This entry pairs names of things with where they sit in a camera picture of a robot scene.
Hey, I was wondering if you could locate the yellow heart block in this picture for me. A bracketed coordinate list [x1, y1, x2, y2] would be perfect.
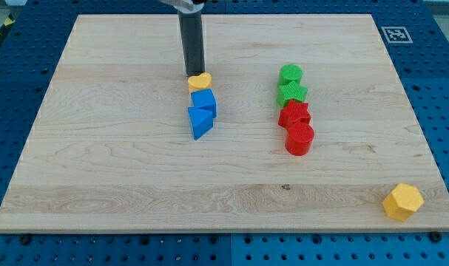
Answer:
[188, 72, 212, 93]

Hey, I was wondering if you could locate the white fiducial marker tag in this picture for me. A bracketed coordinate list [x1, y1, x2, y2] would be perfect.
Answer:
[382, 26, 413, 44]

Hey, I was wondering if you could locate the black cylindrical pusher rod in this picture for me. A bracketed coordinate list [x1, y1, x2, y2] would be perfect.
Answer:
[178, 11, 206, 76]

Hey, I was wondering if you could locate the green cylinder block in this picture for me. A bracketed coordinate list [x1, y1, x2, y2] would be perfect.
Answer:
[278, 64, 303, 85]

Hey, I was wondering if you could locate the blue triangle block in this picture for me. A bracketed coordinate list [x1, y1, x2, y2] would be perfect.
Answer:
[188, 107, 214, 140]

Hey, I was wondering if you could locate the blue cube block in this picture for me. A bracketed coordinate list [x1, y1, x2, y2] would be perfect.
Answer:
[191, 88, 217, 118]

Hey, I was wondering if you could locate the yellow hexagon block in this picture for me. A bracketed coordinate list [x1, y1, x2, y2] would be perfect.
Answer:
[382, 183, 425, 222]

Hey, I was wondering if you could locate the green star block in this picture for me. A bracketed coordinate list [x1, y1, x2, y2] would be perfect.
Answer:
[277, 81, 308, 108]

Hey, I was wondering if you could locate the wooden board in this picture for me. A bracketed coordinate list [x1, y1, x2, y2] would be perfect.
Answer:
[0, 14, 449, 233]

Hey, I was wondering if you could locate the red star block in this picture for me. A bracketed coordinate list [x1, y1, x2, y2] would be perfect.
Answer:
[278, 100, 311, 129]

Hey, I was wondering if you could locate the red cylinder block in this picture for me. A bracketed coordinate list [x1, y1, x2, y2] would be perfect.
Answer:
[285, 122, 315, 156]

